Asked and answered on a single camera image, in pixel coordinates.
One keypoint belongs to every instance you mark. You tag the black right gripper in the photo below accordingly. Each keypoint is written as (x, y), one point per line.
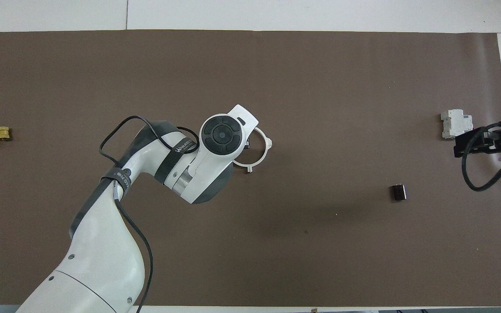
(481, 141)

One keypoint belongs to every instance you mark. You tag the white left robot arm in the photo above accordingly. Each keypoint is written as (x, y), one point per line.
(102, 243)

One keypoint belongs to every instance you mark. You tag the grey circuit breaker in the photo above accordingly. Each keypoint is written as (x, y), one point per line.
(455, 124)

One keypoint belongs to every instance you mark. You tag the dark brown small cylinder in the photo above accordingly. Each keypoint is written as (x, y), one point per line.
(398, 192)

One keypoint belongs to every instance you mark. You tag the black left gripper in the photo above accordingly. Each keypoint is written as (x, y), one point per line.
(246, 143)

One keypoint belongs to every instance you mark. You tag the brown table mat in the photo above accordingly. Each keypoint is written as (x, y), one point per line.
(320, 78)

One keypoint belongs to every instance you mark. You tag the white half pipe clamp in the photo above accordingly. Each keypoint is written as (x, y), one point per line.
(238, 164)
(268, 142)

